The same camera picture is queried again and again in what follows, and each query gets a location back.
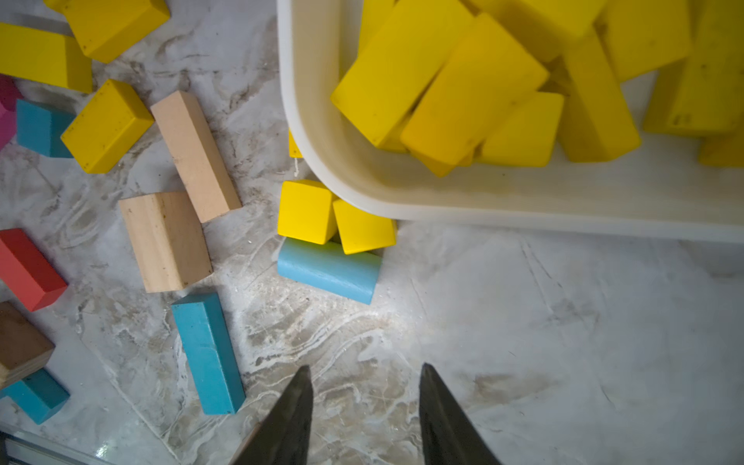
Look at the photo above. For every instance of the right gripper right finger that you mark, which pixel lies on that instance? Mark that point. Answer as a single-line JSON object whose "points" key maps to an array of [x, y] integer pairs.
{"points": [[448, 436]]}

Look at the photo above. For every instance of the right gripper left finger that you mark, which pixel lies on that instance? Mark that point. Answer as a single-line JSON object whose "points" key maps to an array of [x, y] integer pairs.
{"points": [[284, 435]]}

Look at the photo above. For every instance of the white plastic bin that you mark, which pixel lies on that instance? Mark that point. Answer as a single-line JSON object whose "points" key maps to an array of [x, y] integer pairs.
{"points": [[659, 190]]}

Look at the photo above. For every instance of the long yellow block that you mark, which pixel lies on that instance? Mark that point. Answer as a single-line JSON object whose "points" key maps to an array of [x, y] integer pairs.
{"points": [[294, 151]]}

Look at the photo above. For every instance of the teal slanted block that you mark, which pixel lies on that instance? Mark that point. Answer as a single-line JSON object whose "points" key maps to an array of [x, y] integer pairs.
{"points": [[208, 348]]}

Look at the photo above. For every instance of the light blue cylinder block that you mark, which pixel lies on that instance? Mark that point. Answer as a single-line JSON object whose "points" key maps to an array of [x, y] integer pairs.
{"points": [[328, 268]]}

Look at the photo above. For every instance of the small yellow cube right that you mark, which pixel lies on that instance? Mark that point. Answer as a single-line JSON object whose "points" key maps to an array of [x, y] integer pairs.
{"points": [[361, 231]]}

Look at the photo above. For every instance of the small yellow cube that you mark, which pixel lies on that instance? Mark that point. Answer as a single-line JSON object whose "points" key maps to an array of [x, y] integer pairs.
{"points": [[306, 211], [361, 231]]}

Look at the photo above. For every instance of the small yellow cube left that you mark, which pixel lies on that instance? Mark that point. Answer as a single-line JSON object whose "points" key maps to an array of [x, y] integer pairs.
{"points": [[306, 211]]}

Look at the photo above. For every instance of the natural wood block centre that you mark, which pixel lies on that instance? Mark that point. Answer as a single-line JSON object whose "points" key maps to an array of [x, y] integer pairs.
{"points": [[167, 239]]}

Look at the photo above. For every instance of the teal long block front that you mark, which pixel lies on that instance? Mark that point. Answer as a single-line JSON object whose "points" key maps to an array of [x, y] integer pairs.
{"points": [[39, 395]]}

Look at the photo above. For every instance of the natural wood block slanted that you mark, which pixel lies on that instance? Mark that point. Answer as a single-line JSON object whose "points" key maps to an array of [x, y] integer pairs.
{"points": [[196, 155]]}

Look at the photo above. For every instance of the natural wood block front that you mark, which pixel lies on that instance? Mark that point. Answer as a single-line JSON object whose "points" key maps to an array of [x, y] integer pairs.
{"points": [[24, 349]]}

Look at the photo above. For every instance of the red block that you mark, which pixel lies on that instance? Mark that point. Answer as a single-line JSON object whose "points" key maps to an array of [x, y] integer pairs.
{"points": [[27, 273]]}

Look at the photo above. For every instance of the yellow block centre slanted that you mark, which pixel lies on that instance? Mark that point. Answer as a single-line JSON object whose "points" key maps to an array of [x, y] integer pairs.
{"points": [[107, 127]]}

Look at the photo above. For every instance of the small teal cube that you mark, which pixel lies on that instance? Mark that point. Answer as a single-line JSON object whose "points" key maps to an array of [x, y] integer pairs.
{"points": [[39, 128]]}

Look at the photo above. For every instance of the magenta block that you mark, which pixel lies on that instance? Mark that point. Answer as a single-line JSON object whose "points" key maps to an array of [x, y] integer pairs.
{"points": [[9, 94]]}

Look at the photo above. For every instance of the yellow flat block left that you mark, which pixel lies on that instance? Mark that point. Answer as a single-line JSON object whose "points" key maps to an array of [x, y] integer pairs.
{"points": [[44, 57]]}

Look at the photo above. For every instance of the yellow block under large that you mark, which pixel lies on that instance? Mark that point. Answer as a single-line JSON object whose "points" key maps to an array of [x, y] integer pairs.
{"points": [[104, 29]]}

